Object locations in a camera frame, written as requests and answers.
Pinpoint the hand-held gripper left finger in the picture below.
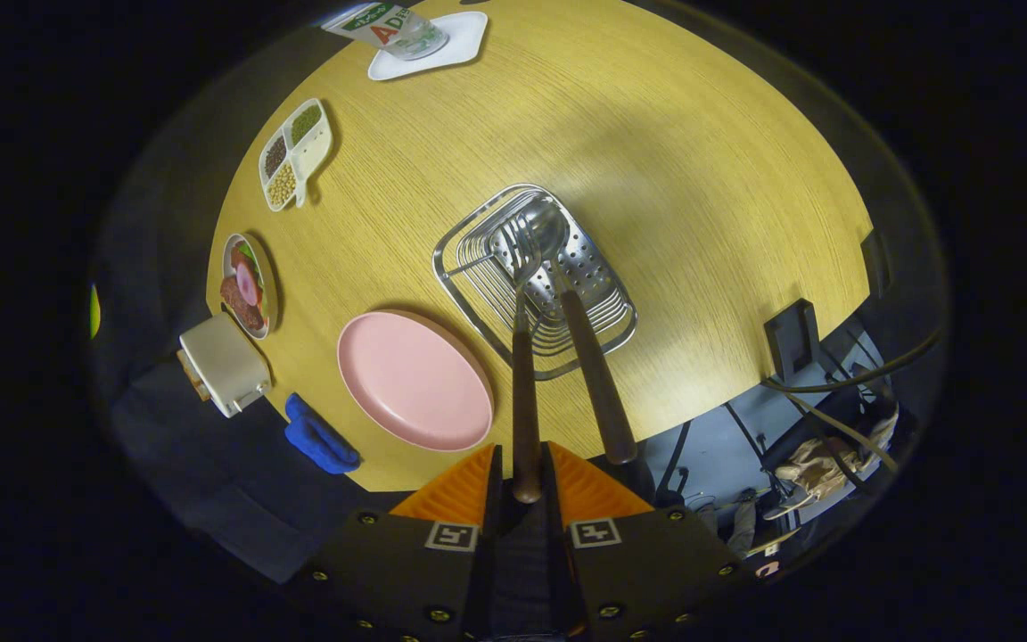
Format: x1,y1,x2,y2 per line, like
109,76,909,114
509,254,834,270
286,443,505,642

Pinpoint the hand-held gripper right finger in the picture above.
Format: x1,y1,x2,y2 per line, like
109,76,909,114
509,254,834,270
541,441,758,642

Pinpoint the metal fork with wooden handle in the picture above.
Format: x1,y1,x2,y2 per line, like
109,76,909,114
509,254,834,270
489,217,544,506

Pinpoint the metal spoon with wooden handle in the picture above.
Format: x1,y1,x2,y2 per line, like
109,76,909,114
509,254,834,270
513,196,639,466

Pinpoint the pink plate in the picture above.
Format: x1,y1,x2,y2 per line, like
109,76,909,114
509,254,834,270
337,310,495,452

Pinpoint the blue cloth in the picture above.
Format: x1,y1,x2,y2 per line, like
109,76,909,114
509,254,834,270
284,392,363,475

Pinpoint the black table clamp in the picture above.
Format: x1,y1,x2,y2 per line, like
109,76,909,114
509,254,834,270
763,299,822,384
861,230,894,300

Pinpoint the cream toaster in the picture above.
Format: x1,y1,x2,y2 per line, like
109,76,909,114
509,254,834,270
179,312,274,419

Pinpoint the toast slice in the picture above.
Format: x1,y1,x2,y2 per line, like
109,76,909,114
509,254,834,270
177,348,211,402

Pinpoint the oval plate with toy food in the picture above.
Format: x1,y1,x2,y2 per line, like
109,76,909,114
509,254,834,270
220,233,279,341

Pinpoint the white divided dish with beans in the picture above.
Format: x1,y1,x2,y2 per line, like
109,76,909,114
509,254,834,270
258,98,334,213

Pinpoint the white square coaster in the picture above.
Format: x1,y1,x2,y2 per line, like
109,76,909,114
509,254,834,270
367,11,489,82

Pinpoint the drink bottle with green label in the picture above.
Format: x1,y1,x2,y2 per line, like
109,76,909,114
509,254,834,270
321,2,450,62

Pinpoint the metal wire basket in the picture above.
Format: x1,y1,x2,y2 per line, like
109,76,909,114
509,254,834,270
431,184,639,383

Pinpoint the thick black cable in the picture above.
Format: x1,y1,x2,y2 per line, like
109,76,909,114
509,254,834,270
763,325,947,395

